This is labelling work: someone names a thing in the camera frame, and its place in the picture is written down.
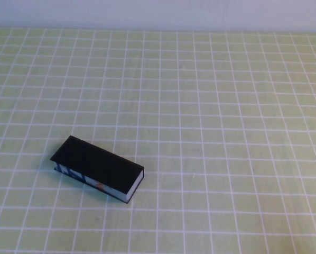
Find black glasses case printed sides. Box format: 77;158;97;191
50;135;145;204

